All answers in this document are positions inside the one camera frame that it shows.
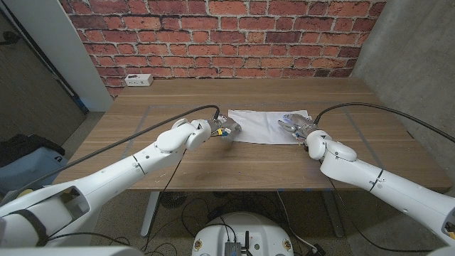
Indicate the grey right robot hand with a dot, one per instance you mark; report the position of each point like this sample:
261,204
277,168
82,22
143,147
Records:
300,124

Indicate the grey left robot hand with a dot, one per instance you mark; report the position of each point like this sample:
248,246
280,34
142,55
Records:
229,128

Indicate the white handkerchief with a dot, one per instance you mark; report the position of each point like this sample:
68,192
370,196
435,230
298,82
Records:
259,126

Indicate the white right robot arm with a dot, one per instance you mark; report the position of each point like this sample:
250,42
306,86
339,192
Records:
384,185

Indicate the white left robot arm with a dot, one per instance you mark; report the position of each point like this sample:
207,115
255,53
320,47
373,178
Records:
117,177

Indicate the red brick print backdrop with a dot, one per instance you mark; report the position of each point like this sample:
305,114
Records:
227,39

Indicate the black floor fan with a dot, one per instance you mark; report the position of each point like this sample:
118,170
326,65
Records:
172,200

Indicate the grey table leg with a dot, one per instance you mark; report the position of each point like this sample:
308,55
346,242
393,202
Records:
334,213

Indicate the white power strip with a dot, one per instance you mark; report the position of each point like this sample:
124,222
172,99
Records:
138,80

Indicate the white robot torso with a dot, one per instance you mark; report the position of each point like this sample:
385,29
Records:
263,231

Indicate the white table leg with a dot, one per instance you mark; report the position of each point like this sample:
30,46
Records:
149,213

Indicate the small grey electronics box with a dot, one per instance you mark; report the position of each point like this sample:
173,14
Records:
232,249

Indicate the black bag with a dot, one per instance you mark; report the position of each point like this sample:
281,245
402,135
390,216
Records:
21,145

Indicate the yellow foot pedal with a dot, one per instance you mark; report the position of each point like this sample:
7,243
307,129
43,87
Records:
25,193

